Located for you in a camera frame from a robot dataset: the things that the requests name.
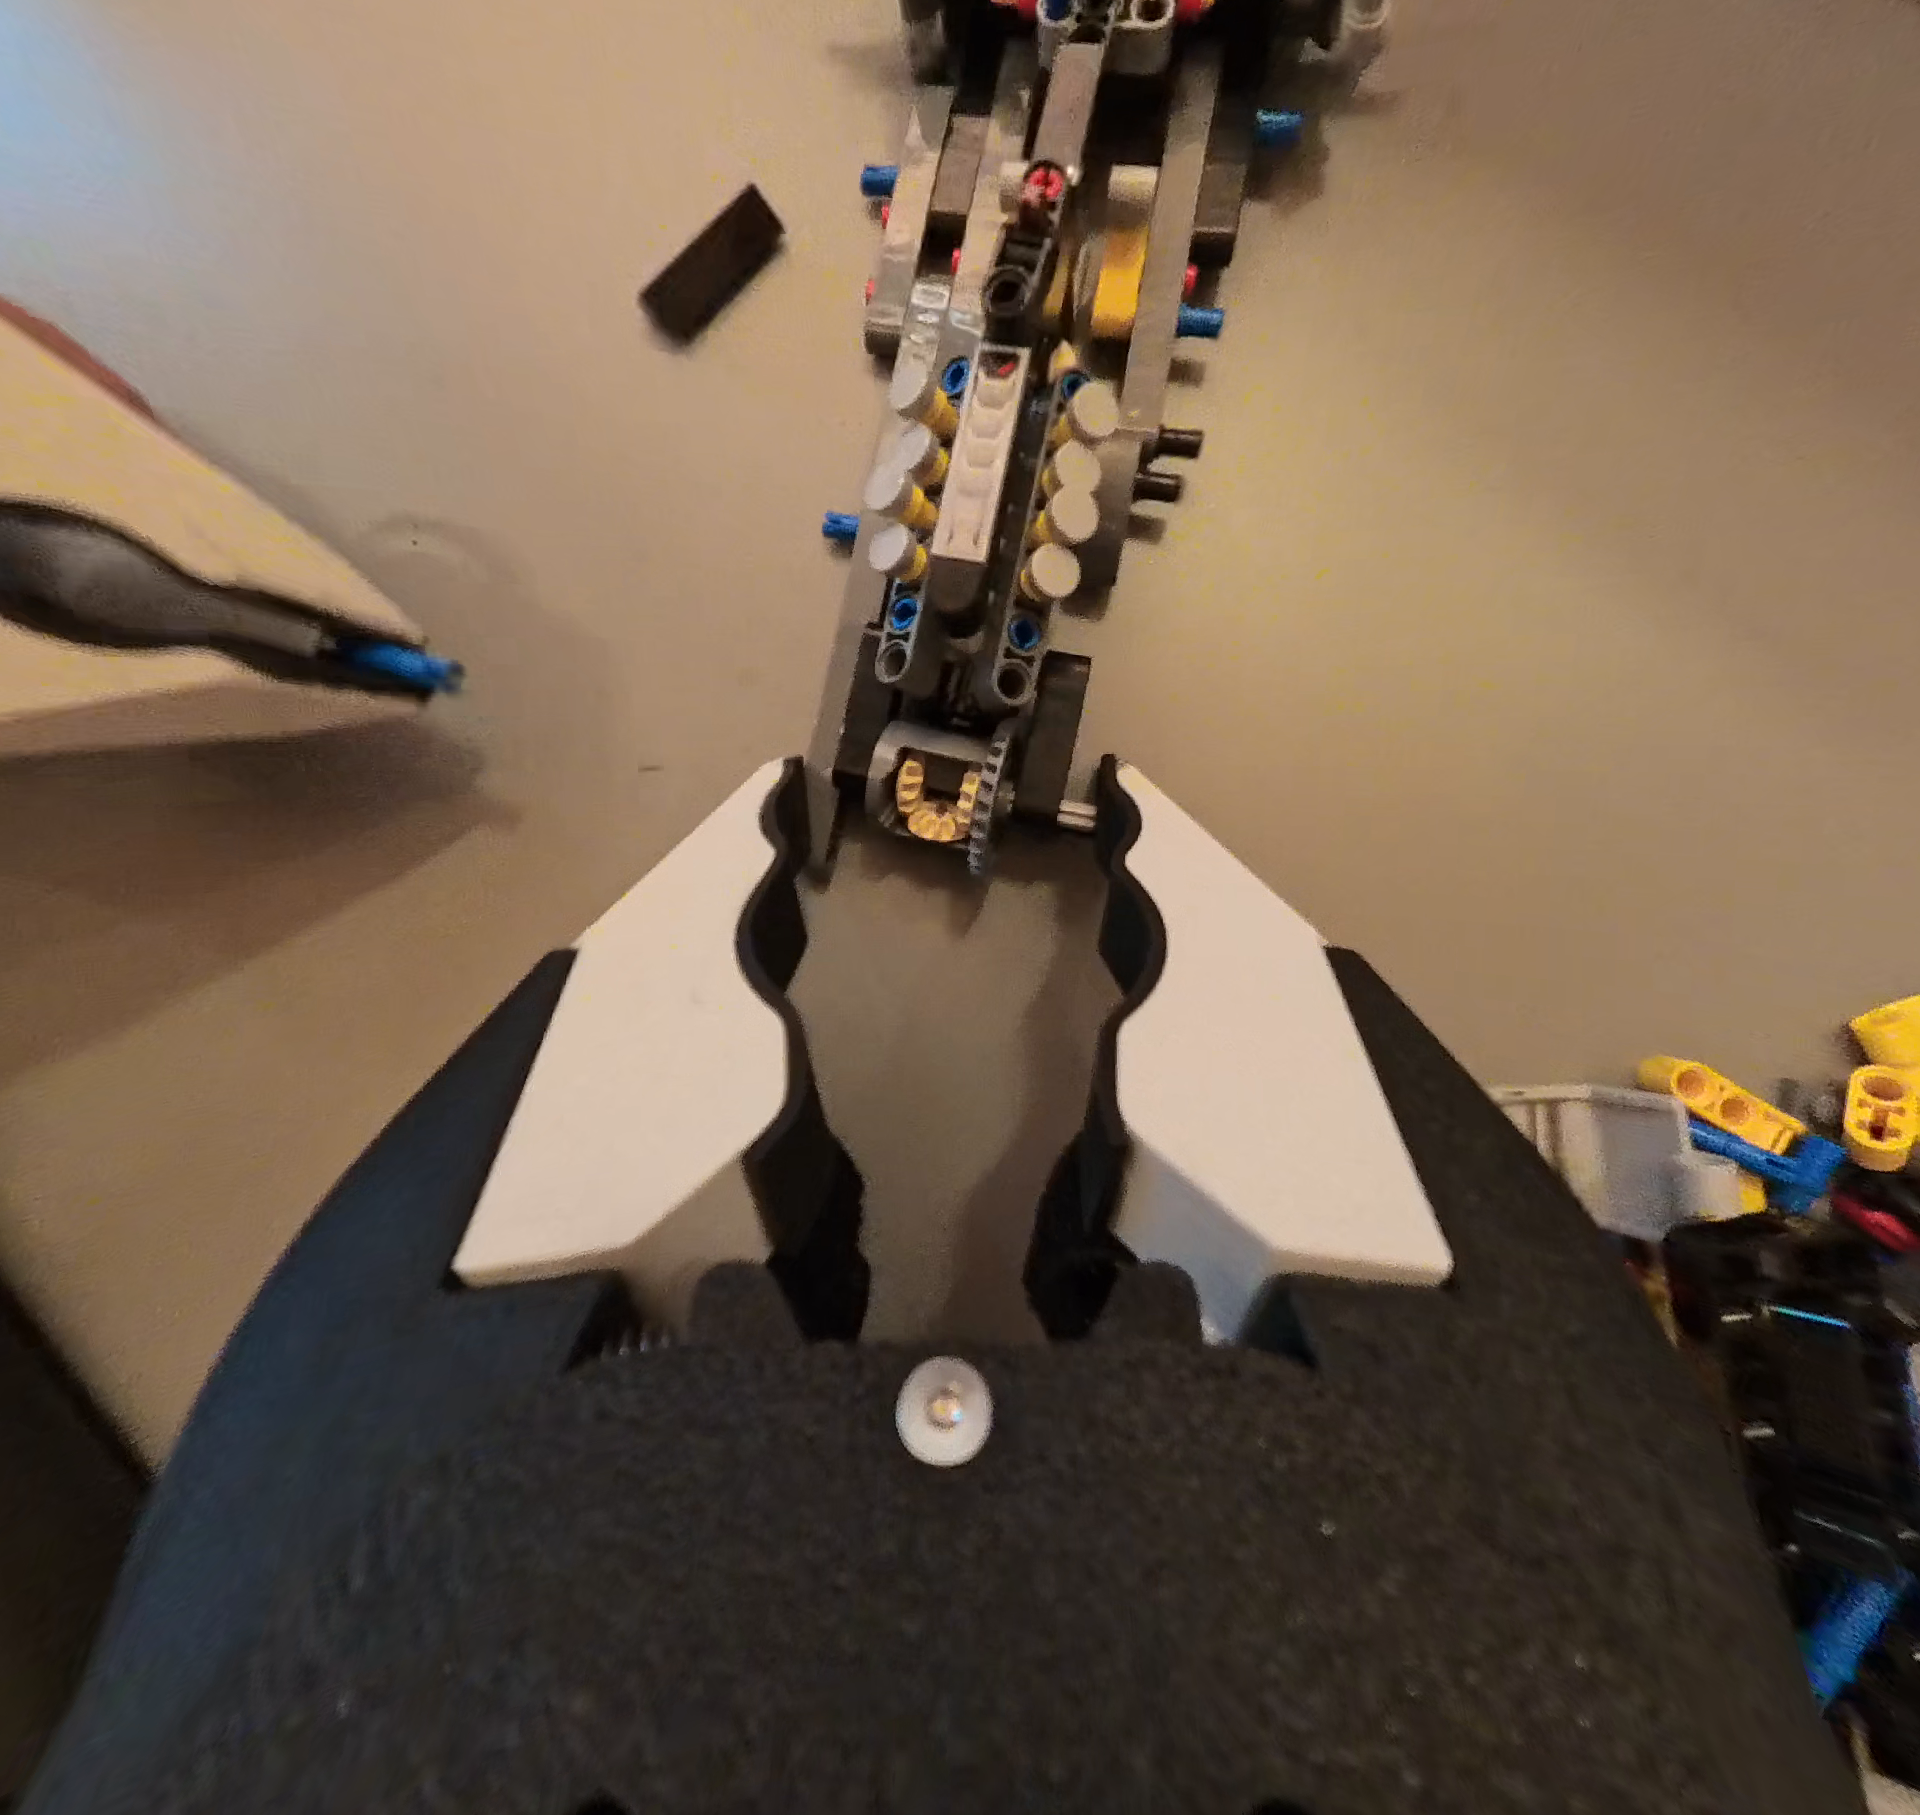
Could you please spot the toy car chassis assembly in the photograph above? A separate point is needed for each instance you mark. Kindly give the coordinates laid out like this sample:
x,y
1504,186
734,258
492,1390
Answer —
x,y
1005,422

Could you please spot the grey desk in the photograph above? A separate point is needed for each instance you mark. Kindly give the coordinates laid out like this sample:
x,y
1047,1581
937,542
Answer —
x,y
1500,570

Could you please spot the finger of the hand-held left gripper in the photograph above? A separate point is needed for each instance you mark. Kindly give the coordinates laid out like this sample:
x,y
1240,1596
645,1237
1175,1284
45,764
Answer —
x,y
119,696
134,480

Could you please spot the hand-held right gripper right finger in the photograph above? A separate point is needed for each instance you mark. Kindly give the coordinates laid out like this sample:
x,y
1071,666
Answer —
x,y
1260,1097

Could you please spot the blue pin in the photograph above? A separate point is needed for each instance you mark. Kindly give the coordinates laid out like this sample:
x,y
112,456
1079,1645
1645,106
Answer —
x,y
398,666

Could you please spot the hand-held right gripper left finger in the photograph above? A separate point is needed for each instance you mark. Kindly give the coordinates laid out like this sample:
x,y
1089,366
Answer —
x,y
645,1097

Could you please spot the pile of toy brick pieces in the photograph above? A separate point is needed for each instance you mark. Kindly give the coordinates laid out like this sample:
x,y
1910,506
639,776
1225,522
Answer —
x,y
1800,1321

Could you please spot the black flat brick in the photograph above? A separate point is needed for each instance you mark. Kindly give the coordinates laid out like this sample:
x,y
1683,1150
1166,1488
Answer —
x,y
713,263

